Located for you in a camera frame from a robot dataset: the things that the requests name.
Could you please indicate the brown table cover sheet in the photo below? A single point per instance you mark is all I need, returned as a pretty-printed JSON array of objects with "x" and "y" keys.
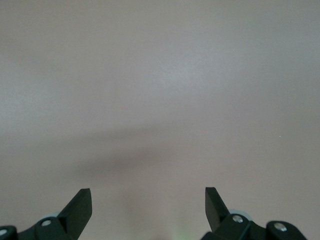
[{"x": 160, "y": 87}]

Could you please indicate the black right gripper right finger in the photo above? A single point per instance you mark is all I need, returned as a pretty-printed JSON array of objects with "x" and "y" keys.
[{"x": 225, "y": 225}]

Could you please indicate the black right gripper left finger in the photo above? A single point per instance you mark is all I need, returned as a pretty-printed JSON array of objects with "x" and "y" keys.
[{"x": 70, "y": 222}]

